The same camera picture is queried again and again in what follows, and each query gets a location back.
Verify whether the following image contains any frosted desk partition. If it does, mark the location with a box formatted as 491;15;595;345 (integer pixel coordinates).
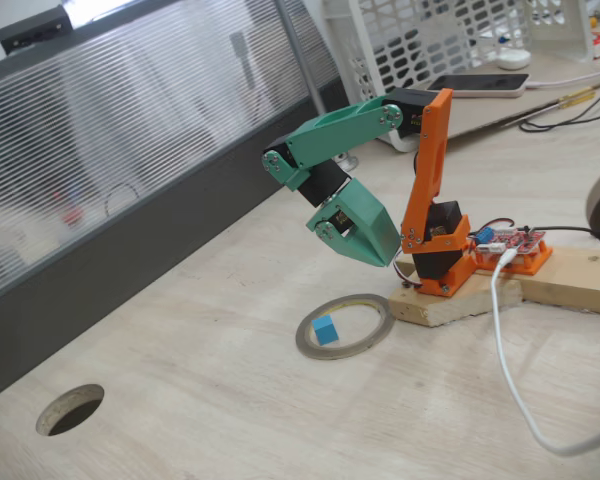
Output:
0;0;361;407

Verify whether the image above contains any yellow handled screwdriver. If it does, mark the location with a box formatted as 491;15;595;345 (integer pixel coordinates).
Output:
499;85;597;130

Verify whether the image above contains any short wooden base block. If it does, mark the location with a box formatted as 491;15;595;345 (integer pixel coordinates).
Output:
388;259;525;329

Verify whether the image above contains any white earbud case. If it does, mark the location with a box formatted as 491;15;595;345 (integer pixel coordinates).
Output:
496;48;533;71

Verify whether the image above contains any pink charging cable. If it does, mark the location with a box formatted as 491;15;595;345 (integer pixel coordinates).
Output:
524;67;600;91

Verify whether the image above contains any brown cardboard sheet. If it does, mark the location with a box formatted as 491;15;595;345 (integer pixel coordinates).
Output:
444;52;600;147

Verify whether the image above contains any blue cube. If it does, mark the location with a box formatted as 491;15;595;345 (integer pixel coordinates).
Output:
311;314;341;346

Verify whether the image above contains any black box device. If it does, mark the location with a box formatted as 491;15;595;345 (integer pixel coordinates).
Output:
0;4;76;54

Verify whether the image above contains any grey ring of tape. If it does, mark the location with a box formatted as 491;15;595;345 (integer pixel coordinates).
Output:
295;293;396;360

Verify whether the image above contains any red controller board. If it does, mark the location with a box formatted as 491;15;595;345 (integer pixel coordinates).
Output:
469;224;549;257

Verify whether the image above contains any pink smartphone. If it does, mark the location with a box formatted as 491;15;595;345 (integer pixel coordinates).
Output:
426;73;531;100

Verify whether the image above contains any black power cable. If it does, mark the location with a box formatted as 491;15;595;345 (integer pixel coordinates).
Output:
527;224;594;235

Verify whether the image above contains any thin black cable loop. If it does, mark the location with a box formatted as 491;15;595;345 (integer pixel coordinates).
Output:
518;89;600;134

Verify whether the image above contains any white USB cable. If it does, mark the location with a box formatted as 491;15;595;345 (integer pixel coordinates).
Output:
489;248;600;457

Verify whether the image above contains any base servo wire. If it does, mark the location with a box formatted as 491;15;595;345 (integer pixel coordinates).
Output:
392;249;425;290

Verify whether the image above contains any long wooden base plank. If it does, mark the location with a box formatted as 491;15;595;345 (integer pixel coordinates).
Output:
499;243;600;317

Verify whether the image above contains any white plastic lattice basket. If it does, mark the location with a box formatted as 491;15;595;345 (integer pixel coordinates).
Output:
322;0;596;153

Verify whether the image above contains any orange board mount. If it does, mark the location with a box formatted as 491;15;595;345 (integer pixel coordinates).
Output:
474;239;554;276

